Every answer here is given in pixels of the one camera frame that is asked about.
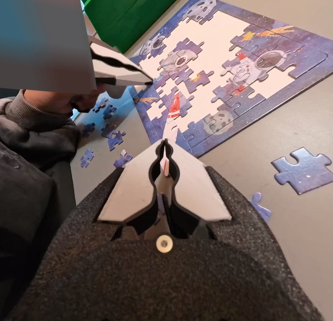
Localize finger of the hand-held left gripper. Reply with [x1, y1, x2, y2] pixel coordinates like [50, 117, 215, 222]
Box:
[89, 41, 153, 84]
[93, 59, 154, 87]

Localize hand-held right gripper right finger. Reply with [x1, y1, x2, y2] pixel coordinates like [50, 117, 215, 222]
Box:
[165, 138, 232, 236]

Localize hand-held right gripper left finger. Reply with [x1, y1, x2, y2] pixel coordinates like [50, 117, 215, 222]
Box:
[97, 138, 166, 236]

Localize red white jigsaw piece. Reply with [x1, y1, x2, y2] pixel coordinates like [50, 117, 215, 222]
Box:
[160, 155, 173, 177]

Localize blue puzzle pieces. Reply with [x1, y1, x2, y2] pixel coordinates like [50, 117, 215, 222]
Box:
[79, 96, 333, 222]

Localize space jigsaw puzzle tray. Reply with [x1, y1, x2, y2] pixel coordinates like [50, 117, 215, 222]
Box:
[129, 0, 333, 159]

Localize assembled space puzzle pieces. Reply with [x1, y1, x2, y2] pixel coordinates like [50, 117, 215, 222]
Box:
[135, 0, 328, 155]

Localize grey desk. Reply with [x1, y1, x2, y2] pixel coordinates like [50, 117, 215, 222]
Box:
[70, 0, 333, 316]

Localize person's left hand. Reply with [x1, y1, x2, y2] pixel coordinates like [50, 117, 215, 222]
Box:
[23, 89, 106, 116]

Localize green storage box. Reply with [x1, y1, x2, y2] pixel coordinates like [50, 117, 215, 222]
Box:
[78, 0, 189, 54]

